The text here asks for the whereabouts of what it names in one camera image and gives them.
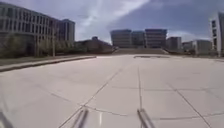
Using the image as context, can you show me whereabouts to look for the low dark-roofed building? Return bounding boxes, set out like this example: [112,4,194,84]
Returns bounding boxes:
[74,36,114,53]

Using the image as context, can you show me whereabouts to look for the grass strip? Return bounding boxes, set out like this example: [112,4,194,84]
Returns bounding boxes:
[0,54,84,66]

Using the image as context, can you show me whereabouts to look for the pale low building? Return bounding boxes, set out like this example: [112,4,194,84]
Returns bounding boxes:
[182,39,213,56]

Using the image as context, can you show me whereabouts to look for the grey mid-rise building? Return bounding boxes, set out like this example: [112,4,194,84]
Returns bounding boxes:
[166,36,183,52]

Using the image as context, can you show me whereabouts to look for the glass-fronted block building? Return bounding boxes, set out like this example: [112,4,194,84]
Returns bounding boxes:
[110,28,168,49]

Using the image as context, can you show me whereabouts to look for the long grey office building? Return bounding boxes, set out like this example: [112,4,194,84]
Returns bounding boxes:
[0,1,76,51]

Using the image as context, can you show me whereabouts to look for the pale stone slab plaza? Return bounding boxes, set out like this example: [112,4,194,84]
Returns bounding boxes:
[0,54,224,128]

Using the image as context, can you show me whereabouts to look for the pale stone kerb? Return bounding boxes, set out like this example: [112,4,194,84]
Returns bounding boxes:
[0,55,98,73]

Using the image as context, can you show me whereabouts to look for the row of trees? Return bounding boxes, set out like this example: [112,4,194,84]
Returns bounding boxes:
[0,33,78,58]

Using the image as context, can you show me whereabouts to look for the wide stone steps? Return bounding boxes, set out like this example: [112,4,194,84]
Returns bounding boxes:
[112,47,170,56]

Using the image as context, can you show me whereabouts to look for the robot's own part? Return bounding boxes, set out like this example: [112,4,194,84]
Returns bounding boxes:
[70,108,90,128]
[136,108,156,128]

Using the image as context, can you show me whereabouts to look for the white gridded office building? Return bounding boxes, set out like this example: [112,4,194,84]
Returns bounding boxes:
[209,11,224,57]

